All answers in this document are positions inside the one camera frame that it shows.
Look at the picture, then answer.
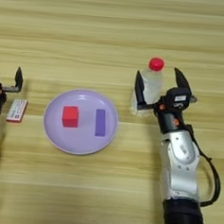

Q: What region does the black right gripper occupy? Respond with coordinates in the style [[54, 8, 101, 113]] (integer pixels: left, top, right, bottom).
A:
[[130, 64, 200, 137]]

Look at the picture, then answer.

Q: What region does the clear water bottle red cap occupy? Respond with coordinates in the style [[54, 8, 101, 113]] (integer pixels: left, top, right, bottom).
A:
[[128, 55, 166, 119]]

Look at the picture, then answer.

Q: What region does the red and white small box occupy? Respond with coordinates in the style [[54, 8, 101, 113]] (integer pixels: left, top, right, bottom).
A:
[[6, 97, 29, 124]]

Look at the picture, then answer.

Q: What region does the red cube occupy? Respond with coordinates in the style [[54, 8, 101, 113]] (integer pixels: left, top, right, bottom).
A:
[[60, 105, 80, 129]]

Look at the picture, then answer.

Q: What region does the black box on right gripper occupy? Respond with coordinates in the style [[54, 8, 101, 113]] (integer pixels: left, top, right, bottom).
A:
[[164, 85, 193, 112]]

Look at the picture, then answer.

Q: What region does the purple rectangular block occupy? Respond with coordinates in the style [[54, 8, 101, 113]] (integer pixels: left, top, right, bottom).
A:
[[94, 108, 109, 138]]

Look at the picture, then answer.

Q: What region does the purple round plate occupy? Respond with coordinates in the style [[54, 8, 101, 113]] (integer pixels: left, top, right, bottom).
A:
[[40, 86, 122, 159]]

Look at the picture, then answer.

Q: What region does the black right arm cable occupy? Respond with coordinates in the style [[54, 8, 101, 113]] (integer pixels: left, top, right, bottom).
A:
[[181, 123, 224, 210]]

